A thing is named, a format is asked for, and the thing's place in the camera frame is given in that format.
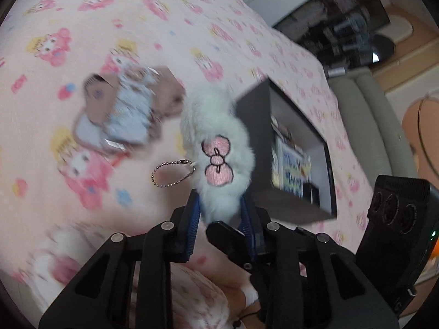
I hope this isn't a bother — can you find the black storage box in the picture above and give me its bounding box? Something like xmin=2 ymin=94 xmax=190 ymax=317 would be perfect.
xmin=237 ymin=78 xmax=338 ymax=222

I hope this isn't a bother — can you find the grey sofa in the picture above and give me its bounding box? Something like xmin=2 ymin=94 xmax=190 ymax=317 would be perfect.
xmin=327 ymin=69 xmax=417 ymax=182

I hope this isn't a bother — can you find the white plush keychain pink bow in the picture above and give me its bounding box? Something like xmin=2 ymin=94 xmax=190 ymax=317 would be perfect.
xmin=151 ymin=85 xmax=256 ymax=223

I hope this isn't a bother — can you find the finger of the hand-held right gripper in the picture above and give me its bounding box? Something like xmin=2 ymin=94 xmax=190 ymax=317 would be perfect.
xmin=205 ymin=222 xmax=255 ymax=272

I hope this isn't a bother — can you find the colourful printed card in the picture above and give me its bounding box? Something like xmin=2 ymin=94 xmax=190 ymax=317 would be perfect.
xmin=270 ymin=117 xmax=313 ymax=197

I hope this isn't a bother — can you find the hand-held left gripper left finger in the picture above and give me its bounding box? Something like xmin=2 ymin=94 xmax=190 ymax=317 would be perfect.
xmin=39 ymin=188 xmax=202 ymax=329

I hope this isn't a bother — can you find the pink cartoon printed blanket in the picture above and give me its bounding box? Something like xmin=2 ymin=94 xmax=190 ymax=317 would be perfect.
xmin=0 ymin=0 xmax=378 ymax=316

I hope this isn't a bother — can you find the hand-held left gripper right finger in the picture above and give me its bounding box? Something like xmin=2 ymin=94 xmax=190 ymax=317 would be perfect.
xmin=239 ymin=195 xmax=400 ymax=329

